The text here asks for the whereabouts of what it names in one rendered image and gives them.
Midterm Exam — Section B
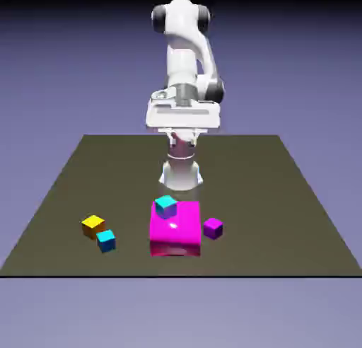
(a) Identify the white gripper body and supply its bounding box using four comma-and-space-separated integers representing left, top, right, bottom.
145, 98, 222, 135

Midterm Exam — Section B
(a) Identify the small cyan cube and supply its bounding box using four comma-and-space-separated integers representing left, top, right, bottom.
95, 229, 117, 253
154, 195, 178, 221

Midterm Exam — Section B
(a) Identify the small purple cube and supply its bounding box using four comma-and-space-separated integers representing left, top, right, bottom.
202, 217, 224, 240

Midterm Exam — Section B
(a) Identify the small yellow cube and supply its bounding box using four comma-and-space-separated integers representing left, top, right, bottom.
81, 214, 106, 240

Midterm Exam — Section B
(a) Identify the large magenta box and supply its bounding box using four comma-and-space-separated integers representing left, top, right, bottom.
148, 200, 202, 258

